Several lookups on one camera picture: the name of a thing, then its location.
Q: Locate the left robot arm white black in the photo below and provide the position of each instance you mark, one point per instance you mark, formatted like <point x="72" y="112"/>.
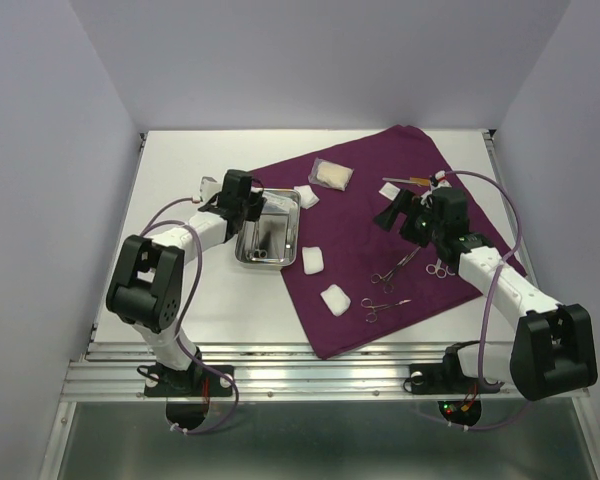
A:
<point x="154" y="279"/>

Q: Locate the scalpel blade orange packet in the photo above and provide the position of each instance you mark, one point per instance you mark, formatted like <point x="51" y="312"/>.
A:
<point x="423" y="182"/>

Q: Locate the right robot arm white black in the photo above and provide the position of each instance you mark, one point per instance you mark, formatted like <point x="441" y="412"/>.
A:
<point x="553" y="349"/>

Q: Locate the steel hemostat bottom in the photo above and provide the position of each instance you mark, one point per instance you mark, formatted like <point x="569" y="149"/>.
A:
<point x="373" y="309"/>

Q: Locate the white gauze pad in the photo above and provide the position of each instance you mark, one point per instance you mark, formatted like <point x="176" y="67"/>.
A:
<point x="307" y="196"/>
<point x="313" y="261"/>
<point x="336" y="300"/>

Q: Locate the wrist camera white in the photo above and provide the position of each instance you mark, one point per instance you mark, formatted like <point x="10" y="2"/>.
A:
<point x="209" y="187"/>
<point x="438" y="180"/>

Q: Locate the bagged beige bandage roll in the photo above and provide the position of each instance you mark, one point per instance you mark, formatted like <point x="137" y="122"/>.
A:
<point x="330" y="175"/>

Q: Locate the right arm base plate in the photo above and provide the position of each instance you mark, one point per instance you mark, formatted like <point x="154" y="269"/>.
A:
<point x="435" y="379"/>

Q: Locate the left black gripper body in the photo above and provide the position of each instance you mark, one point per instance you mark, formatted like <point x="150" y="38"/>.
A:
<point x="252" y="207"/>

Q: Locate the purple surgical cloth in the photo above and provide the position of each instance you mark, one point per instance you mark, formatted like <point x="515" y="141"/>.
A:
<point x="354" y="248"/>

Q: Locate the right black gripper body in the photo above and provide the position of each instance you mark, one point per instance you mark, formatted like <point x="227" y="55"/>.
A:
<point x="418" y="225"/>

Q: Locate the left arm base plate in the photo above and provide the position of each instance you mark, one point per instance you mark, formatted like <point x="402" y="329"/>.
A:
<point x="196" y="382"/>

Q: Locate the white gauze pad top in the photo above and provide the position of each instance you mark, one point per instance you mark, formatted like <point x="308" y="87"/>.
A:
<point x="307" y="196"/>

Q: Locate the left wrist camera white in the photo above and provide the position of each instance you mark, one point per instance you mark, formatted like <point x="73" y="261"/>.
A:
<point x="209" y="187"/>

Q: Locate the white gauze pad middle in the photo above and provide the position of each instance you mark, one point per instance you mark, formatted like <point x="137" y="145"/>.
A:
<point x="313" y="261"/>

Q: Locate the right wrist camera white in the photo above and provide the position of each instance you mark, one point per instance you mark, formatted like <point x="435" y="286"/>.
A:
<point x="438" y="180"/>

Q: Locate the aluminium front rail frame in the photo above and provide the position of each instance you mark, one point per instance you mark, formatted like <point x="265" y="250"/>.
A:
<point x="263" y="372"/>

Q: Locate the steel hemostat long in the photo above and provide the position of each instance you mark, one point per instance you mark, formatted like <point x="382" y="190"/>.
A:
<point x="387" y="279"/>

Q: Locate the small clear bagged packet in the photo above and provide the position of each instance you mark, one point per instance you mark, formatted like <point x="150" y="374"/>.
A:
<point x="389" y="191"/>

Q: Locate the white gauze pad bottom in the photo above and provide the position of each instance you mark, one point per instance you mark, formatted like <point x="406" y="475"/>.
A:
<point x="336" y="300"/>

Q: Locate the white green sterile pouch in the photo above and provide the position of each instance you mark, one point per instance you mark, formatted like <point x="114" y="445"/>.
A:
<point x="277" y="204"/>

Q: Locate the stainless steel tray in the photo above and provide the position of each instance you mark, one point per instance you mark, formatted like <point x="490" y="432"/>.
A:
<point x="283" y="230"/>

